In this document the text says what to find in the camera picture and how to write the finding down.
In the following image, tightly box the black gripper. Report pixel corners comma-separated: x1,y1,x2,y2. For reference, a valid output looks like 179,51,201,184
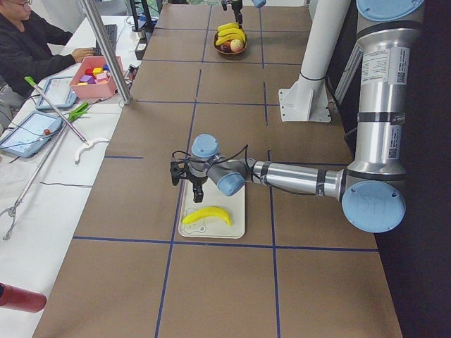
221,0,243,28
186,165,208,203

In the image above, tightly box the yellow banana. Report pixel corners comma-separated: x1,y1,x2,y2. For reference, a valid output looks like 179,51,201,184
217,28,247,43
215,35,234,46
182,206,232,226
217,23,239,32

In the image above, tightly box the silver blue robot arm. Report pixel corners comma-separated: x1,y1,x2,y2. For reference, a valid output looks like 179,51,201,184
221,0,266,28
171,1,426,233

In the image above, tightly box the brown wicker basket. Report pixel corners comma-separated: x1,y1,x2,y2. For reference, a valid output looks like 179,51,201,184
213,29,247,56

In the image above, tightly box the pale red apple upper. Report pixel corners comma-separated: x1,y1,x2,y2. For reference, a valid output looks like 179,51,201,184
230,39,245,53

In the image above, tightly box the white bear tray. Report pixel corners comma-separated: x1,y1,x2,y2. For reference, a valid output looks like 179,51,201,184
178,180,245,239

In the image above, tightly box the white curved plastic piece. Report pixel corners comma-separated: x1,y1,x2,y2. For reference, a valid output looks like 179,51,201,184
74,137,110,165

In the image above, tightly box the black keyboard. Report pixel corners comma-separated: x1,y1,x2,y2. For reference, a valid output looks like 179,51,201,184
94,24,118,56

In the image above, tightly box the green clip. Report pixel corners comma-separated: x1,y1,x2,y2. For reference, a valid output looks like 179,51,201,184
68,102,89,123

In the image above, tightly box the pink box of blocks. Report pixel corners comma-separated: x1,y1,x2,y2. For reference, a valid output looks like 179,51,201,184
70,56,117,99

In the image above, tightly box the blue teach pendant far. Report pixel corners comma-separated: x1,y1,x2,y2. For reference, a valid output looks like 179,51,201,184
43,76,78,109

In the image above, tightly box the blue teach pendant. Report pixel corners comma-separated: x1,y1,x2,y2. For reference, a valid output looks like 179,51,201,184
1,111,63,158
43,76,78,109

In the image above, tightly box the blue teach pendant near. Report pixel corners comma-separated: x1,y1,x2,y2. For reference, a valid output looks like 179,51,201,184
1,111,63,158

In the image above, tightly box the long metal grabber tool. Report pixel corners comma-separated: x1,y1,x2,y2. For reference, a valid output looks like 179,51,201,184
0,75,89,242

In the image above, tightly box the red cylinder bottle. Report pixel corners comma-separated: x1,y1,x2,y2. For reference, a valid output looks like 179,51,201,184
1,283,47,313

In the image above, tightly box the seated person in black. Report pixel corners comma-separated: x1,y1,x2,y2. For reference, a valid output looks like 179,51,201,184
1,1,94,97

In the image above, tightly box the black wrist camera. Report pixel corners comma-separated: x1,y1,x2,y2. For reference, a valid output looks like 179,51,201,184
170,161,186,186

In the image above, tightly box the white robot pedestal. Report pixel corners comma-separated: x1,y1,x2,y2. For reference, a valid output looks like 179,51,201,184
278,0,350,123

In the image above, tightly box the aluminium frame post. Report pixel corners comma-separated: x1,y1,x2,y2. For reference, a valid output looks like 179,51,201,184
73,0,132,105

